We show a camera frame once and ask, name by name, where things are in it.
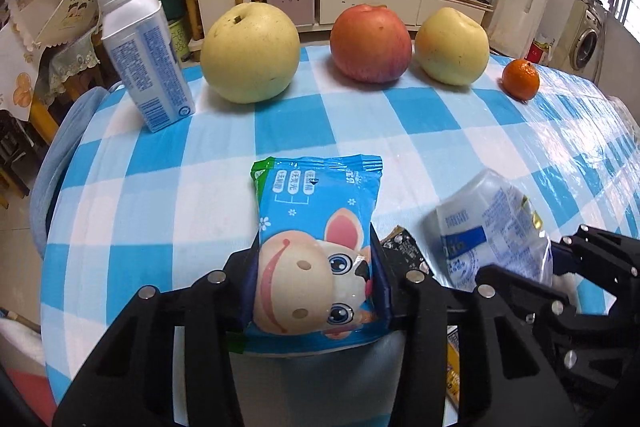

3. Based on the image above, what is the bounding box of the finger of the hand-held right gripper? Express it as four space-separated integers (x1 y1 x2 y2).
474 262 640 409
551 223 640 299

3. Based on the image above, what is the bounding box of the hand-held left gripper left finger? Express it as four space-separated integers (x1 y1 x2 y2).
52 246 261 427

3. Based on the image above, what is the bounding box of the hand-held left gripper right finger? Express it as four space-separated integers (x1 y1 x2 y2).
370 224 581 427

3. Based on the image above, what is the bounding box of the blue cartoon snack packet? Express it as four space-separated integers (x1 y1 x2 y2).
242 154 392 356

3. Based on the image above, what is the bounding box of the clear white plastic packet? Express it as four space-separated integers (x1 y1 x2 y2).
424 169 554 294

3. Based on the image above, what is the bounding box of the black snack wrapper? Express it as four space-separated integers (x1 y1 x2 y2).
379 226 432 279

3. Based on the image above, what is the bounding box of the yellow red snack wrapper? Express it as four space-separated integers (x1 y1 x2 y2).
444 326 462 409

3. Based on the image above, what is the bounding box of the blue white checked tablecloth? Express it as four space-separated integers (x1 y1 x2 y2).
39 44 640 404

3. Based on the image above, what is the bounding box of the orange mandarin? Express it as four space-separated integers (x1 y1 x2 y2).
501 59 541 102

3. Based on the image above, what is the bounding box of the small red box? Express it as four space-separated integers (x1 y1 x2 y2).
527 38 552 66

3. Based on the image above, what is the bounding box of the white washing machine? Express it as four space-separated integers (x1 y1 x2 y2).
554 0 609 76

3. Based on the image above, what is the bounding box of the yellow pear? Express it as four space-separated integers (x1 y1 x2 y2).
415 7 490 87
200 2 301 104

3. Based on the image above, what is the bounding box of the red apple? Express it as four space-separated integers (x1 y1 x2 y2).
329 4 414 84

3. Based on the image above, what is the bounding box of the white milk bottle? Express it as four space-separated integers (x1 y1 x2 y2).
94 0 196 134

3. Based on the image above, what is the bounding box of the cream cabinet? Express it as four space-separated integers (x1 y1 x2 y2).
174 0 496 44

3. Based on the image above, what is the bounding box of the silver metal case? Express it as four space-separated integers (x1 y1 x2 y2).
264 0 316 28

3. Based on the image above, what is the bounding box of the orange print tablecloth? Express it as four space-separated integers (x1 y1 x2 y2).
0 26 39 114

